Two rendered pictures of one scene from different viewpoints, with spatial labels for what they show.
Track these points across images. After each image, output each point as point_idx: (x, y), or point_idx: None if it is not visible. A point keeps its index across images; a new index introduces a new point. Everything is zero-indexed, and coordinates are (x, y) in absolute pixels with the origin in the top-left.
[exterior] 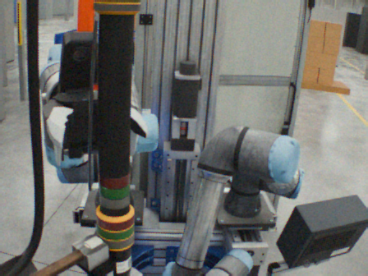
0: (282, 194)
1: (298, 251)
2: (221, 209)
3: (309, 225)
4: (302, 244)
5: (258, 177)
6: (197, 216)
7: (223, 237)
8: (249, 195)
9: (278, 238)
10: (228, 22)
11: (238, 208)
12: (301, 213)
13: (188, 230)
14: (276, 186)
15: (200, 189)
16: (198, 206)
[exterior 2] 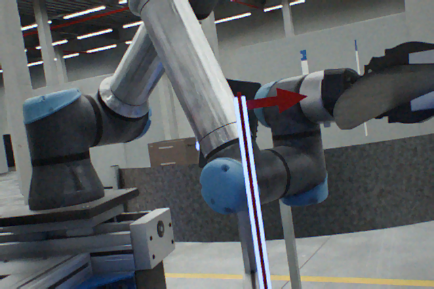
0: (142, 117)
1: (253, 129)
2: (51, 209)
3: (249, 81)
4: (254, 112)
5: (91, 114)
6: (203, 47)
7: (87, 255)
8: (86, 157)
9: (200, 154)
10: None
11: (84, 184)
12: (226, 78)
13: (207, 76)
14: (144, 94)
15: (175, 8)
16: (193, 33)
